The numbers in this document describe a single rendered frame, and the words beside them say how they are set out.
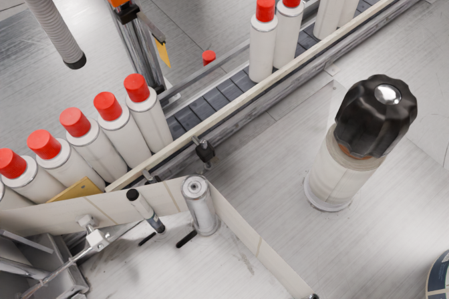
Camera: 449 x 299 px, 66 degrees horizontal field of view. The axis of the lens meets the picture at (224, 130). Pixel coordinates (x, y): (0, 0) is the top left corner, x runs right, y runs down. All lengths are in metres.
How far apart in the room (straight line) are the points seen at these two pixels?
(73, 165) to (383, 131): 0.44
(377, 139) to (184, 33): 0.66
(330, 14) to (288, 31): 0.14
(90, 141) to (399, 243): 0.54
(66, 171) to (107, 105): 0.12
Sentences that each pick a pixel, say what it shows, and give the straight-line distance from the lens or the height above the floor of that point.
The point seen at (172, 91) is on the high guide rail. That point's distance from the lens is 0.67.
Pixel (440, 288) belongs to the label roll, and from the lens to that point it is 0.64.
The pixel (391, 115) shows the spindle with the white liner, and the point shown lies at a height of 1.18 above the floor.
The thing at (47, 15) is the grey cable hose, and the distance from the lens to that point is 0.54.
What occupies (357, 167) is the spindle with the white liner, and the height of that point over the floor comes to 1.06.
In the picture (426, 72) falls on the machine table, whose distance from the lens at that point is 0.97.
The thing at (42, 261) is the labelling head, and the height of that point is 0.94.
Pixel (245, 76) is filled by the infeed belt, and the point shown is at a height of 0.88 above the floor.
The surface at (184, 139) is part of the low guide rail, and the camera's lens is 0.67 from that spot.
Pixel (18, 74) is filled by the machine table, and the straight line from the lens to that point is 1.03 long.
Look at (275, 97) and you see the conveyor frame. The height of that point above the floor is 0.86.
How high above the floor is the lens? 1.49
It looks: 60 degrees down
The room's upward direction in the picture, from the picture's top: 5 degrees counter-clockwise
